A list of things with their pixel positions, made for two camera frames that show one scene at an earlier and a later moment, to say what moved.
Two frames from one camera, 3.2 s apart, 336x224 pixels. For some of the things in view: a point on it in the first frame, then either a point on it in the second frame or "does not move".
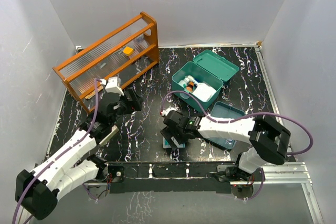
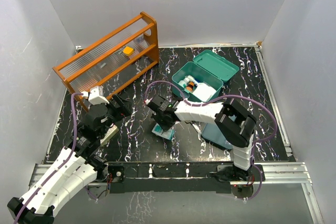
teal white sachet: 166,144 → 168,134
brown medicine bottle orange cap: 190,87 does not move
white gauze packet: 203,92 does not move
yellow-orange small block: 128,51 does not move
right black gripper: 168,132 → 166,127
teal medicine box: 203,77 does not move
